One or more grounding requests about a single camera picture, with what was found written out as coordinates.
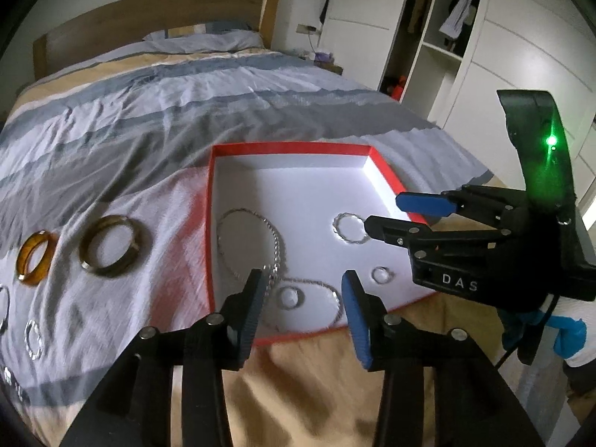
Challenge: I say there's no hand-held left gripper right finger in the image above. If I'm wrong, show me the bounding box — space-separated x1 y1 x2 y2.
341 270 546 447

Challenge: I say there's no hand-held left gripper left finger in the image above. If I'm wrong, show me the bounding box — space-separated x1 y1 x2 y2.
58 267 267 447

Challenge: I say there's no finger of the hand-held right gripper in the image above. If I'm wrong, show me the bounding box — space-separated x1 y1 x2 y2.
395 184 529 229
364 215 506 264

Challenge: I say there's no twisted silver ring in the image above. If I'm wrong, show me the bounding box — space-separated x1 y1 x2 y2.
23 318 45 361
332 212 371 246

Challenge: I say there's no large silver chain bracelet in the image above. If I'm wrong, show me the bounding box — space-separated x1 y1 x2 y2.
216 208 286 292

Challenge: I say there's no red and white jewelry box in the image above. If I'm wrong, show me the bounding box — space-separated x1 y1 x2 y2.
205 142 435 348

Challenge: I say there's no person's right hand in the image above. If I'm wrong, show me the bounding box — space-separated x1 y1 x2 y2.
503 308 588 360

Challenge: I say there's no orange item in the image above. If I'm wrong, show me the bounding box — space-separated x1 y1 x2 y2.
386 74 407 101

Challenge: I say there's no gold bangle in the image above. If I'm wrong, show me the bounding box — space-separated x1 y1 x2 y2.
77 214 145 277

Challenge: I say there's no white wardrobe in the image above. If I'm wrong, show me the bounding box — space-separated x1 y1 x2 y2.
321 0 596 196

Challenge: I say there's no hanging white shirt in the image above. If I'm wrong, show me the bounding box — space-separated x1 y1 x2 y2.
438 0 486 53

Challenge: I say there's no amber bangle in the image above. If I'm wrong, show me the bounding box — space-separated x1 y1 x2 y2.
17 229 59 286

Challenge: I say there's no striped duvet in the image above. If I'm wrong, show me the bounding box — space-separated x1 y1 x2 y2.
0 39 495 447

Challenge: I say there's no silver bangle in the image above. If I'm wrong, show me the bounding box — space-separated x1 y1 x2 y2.
0 284 11 336

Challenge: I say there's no small silver trinket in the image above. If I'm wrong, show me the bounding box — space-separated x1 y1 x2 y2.
0 365 25 397

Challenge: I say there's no striped pillow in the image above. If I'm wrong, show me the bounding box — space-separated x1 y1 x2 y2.
142 19 267 55

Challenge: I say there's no wooden headboard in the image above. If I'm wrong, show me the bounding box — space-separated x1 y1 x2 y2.
32 0 281 83

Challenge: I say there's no thin silver chain bracelet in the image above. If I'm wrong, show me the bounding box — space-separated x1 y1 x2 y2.
264 276 346 332

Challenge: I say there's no silver ring with stone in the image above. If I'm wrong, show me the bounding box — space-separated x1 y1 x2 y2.
275 285 304 309

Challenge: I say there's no black cable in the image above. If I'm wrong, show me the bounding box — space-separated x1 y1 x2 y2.
492 294 559 371

